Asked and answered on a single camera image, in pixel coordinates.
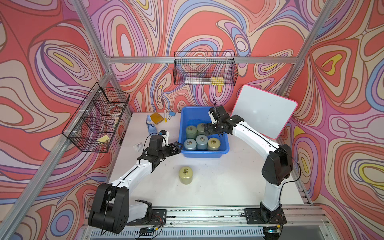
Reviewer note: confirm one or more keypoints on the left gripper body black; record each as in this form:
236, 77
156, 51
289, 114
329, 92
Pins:
166, 152

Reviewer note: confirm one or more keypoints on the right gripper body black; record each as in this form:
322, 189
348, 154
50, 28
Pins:
217, 128

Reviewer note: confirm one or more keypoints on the blue plastic basket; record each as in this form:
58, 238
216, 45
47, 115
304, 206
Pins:
192, 116

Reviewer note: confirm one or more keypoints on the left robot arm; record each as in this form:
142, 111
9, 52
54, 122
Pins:
111, 210

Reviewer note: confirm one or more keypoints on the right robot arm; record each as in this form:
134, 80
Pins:
278, 159

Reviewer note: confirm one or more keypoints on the yellow item in back basket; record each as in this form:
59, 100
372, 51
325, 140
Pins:
217, 81

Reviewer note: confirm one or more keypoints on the white tube in back basket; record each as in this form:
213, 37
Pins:
198, 81

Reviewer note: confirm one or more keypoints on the yellow sponge in left basket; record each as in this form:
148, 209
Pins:
104, 139

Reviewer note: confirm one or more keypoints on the white plastic clip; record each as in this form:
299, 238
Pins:
138, 147

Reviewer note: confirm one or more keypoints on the blue binder clip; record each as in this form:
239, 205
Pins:
171, 114

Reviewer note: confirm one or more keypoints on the yellow leather wallet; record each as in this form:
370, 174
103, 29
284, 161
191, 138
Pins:
156, 118

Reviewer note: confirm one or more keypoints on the white yellow marker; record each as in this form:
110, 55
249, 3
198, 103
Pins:
165, 116

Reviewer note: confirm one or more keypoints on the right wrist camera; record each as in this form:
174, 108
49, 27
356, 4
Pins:
218, 114

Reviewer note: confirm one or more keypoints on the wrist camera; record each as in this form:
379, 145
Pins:
165, 134
218, 114

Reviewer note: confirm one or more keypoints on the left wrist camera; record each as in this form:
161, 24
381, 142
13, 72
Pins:
165, 134

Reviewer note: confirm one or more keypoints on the white board pink frame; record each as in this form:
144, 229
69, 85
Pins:
265, 112

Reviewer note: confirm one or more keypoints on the black wire basket back wall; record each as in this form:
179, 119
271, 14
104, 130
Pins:
205, 64

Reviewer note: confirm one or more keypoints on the black wire basket wall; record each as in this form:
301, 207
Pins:
99, 114
205, 64

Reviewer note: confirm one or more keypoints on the black wire basket left wall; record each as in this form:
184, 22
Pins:
99, 114

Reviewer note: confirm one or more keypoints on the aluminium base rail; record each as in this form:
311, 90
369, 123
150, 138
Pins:
300, 222

